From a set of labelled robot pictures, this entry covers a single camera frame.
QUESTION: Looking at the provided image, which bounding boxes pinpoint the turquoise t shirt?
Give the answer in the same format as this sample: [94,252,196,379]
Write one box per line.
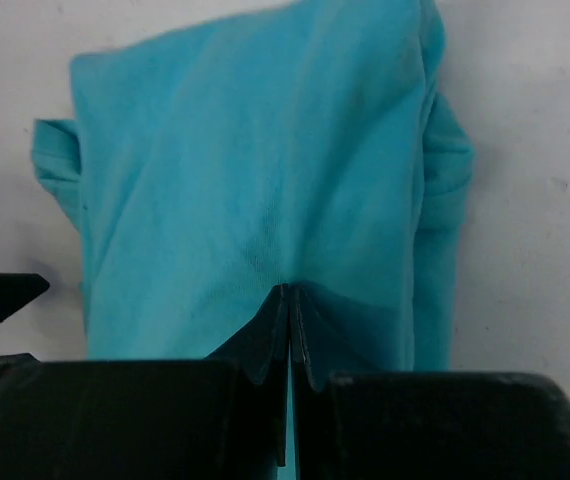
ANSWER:
[31,1,473,371]

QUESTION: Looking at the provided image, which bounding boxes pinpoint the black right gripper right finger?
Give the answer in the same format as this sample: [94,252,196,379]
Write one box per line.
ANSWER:
[289,289,570,479]

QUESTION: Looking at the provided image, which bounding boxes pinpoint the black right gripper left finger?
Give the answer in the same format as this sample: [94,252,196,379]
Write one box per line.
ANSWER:
[0,285,288,479]

